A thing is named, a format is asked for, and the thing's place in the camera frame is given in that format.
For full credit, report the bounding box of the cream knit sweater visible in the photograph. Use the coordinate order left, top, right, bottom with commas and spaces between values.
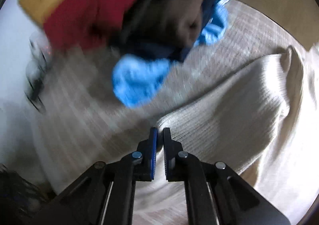
132, 45, 319, 225

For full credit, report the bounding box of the beige plaid table mat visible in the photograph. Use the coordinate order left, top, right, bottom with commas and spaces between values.
35, 0, 305, 192

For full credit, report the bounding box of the blue garment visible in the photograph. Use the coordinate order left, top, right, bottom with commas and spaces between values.
112, 0, 230, 108

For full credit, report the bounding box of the red garment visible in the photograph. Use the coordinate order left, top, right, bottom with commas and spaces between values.
43, 0, 136, 50

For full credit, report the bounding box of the brown garment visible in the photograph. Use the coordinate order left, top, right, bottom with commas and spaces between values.
109, 0, 217, 62

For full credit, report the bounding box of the black cable at left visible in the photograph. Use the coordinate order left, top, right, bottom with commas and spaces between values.
24, 37, 54, 113

